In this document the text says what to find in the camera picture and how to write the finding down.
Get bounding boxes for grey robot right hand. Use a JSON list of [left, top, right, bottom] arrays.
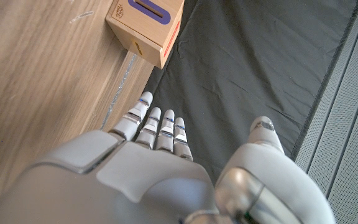
[[0, 91, 336, 224]]

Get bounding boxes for wooden coin slot box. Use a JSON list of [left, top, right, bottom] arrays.
[[105, 0, 185, 70]]

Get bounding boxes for black backdrop curtain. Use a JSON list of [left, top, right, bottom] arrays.
[[141, 0, 358, 185]]

